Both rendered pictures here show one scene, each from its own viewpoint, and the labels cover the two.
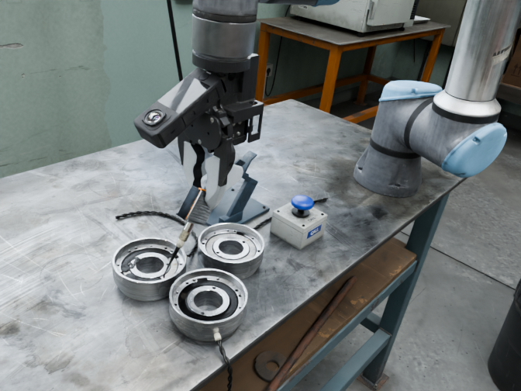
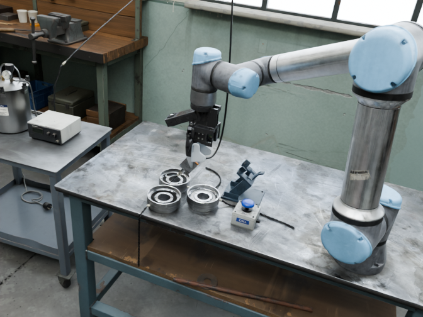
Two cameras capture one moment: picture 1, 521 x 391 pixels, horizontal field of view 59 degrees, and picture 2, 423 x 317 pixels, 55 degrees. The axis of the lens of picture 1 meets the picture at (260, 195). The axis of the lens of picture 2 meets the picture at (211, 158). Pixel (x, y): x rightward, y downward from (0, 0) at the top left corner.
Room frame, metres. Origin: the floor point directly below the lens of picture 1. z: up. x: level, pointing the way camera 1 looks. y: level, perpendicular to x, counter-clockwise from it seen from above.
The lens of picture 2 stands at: (0.22, -0.97, 1.57)
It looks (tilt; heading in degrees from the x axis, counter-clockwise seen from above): 29 degrees down; 69
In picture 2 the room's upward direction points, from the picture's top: 6 degrees clockwise
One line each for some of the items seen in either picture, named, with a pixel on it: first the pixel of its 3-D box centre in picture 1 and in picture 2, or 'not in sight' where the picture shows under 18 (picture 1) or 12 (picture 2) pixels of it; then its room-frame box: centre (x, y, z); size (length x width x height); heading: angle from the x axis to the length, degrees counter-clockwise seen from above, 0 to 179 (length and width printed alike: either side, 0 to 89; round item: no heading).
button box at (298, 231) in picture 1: (300, 221); (247, 215); (0.69, -0.08, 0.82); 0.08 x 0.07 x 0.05; 142
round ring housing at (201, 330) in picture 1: (208, 304); (163, 199); (0.46, 0.05, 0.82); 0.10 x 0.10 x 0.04
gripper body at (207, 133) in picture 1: (222, 100); (203, 122); (0.57, 0.06, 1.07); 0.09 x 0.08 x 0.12; 143
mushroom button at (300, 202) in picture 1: (301, 210); (247, 207); (0.69, -0.07, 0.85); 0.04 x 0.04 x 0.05
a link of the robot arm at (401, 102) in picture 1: (408, 113); (372, 209); (0.95, -0.29, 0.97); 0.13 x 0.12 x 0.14; 33
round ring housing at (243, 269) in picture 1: (230, 251); (203, 198); (0.59, 0.04, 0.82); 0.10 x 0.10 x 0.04
